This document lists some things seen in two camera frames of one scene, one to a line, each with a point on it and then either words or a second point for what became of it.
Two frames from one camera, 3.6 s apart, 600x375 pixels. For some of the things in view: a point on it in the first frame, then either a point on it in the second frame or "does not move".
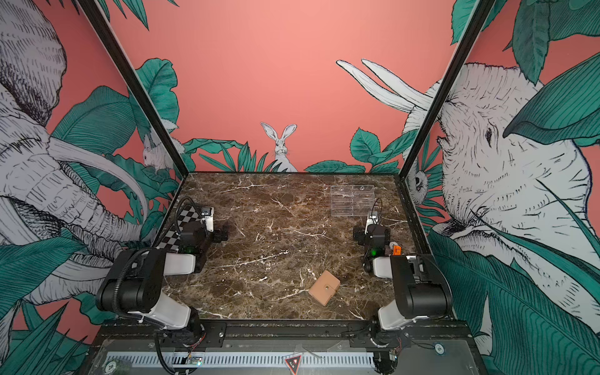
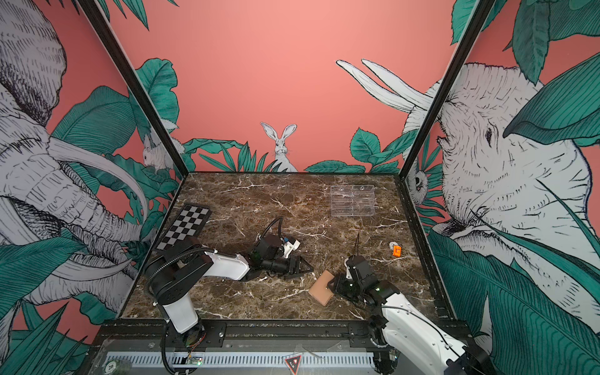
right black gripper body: [364, 239] → [349, 288]
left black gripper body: [205, 235] → [278, 266]
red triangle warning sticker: [294, 363] does not move
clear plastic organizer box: [352, 200] does not move
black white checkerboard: [172, 240] does not move
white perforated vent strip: [237, 360] does not move
